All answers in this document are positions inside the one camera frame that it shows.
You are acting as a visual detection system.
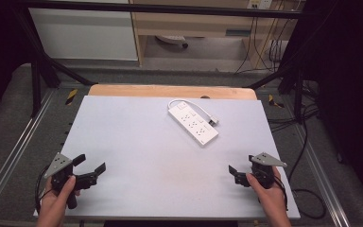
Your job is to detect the white wall socket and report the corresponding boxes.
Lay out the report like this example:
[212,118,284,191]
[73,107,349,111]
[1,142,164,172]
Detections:
[247,0,273,10]

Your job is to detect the person's right hand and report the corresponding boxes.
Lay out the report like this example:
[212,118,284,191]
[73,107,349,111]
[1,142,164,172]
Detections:
[246,166,290,219]

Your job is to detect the long black looped cable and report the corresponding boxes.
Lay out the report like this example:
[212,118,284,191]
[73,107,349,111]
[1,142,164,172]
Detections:
[287,121,327,220]

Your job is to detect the hanging black cables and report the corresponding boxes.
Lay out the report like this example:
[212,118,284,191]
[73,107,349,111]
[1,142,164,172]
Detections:
[233,14,295,76]

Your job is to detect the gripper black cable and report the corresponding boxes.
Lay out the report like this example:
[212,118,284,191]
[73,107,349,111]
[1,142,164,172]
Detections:
[33,165,55,216]
[272,175,289,212]

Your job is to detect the light wooden desk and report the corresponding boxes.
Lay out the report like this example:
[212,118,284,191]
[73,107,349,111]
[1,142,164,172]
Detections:
[128,0,306,71]

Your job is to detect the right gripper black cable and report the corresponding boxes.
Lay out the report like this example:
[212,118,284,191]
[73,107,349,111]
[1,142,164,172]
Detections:
[272,175,289,212]

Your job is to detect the black metal frame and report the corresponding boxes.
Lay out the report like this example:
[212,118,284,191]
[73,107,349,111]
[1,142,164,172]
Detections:
[10,0,317,123]

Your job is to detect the aluminium rail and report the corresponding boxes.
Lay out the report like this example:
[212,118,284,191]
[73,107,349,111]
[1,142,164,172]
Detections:
[295,125,352,227]
[0,89,57,216]

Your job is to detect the white chair base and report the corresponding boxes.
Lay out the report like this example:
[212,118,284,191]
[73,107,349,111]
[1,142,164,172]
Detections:
[154,34,190,49]

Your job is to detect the yellow black tape strip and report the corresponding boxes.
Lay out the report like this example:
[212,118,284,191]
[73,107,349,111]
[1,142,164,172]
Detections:
[64,88,79,107]
[268,94,285,110]

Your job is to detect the white power strip cable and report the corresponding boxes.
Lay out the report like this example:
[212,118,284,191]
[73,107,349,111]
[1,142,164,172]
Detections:
[166,98,213,121]

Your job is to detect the wooden table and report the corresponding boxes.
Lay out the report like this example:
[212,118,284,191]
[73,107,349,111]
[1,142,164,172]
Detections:
[87,83,259,101]

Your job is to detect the white power strip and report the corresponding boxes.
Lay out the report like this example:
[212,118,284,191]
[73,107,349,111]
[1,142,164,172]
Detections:
[167,102,219,148]

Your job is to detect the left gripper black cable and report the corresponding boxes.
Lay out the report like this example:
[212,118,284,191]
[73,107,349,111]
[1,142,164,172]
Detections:
[33,165,55,216]

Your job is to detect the person's left hand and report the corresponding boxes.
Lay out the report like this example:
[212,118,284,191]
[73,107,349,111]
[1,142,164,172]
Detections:
[35,174,81,223]

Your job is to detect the white cabinet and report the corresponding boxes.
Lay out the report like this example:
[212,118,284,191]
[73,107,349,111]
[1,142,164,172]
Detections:
[27,0,140,62]

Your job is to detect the black cable bundle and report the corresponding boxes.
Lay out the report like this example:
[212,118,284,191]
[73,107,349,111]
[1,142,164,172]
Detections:
[266,79,321,133]

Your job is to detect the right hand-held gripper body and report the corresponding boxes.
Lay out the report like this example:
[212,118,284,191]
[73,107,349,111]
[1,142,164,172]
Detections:
[248,152,288,190]

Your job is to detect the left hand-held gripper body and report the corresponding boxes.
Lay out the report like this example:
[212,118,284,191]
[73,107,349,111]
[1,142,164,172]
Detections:
[43,152,78,210]

